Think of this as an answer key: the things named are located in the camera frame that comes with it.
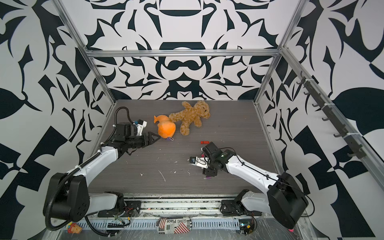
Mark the wall hook rack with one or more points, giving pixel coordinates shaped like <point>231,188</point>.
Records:
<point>334,116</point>

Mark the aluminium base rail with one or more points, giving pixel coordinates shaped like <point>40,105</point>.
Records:
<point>180,207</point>

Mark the orange plush fish toy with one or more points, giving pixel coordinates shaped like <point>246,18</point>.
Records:
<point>166,128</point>

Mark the printed label sticker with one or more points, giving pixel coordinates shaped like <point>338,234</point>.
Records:
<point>174,225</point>

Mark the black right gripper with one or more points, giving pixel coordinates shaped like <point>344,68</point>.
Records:
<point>208,172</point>

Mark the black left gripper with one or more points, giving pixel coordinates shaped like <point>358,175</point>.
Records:
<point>150,139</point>

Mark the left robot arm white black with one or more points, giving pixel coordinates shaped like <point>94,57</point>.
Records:
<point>75,182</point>

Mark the aluminium frame post left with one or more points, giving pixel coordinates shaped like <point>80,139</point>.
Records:
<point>68,22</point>

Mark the brown teddy bear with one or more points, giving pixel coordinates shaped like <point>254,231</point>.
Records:
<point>191,115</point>

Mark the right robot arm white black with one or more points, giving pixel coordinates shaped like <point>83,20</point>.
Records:
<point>283,198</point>

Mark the colourful small toy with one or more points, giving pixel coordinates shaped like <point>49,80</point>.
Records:
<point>73,228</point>

